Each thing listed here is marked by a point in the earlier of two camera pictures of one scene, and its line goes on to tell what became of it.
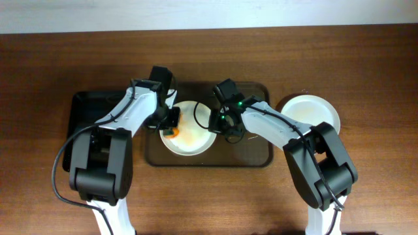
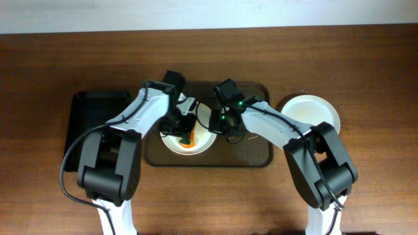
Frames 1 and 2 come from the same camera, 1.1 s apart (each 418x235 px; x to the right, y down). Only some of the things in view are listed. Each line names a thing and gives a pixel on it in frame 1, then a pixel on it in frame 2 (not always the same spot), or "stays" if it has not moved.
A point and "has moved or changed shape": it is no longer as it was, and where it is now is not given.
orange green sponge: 171,132 has moved or changed shape
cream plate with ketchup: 194,136 stays
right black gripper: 215,121 stays
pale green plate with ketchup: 311,110 stays
